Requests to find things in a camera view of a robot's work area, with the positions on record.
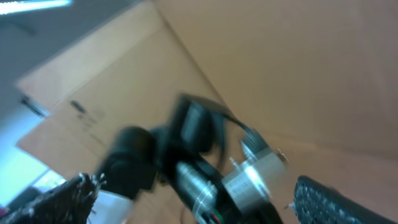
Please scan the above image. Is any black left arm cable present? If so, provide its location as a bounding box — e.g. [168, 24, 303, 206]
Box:
[186, 95, 252, 169]

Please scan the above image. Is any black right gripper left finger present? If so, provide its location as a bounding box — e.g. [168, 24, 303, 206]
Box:
[1, 173, 103, 224]

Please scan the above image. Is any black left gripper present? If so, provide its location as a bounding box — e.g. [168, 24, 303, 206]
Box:
[174, 157, 282, 223]

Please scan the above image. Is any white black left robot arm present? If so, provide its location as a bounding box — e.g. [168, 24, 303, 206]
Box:
[97, 94, 282, 223]

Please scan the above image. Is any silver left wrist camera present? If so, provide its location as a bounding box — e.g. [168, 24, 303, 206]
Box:
[222, 129, 289, 215]

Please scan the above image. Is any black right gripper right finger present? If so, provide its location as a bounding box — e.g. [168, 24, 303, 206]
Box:
[289, 175, 395, 224]

